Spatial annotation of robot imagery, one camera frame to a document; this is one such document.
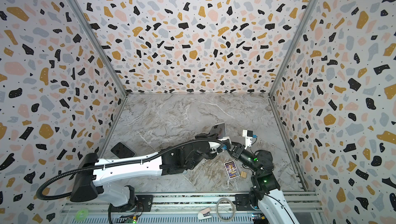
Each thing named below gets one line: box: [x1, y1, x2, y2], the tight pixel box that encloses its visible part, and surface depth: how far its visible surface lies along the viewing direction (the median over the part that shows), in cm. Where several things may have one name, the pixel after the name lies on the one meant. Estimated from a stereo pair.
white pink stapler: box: [197, 207, 213, 220], surface depth 71 cm
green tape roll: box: [74, 208, 89, 222], surface depth 72 cm
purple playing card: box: [223, 160, 241, 180], surface depth 85 cm
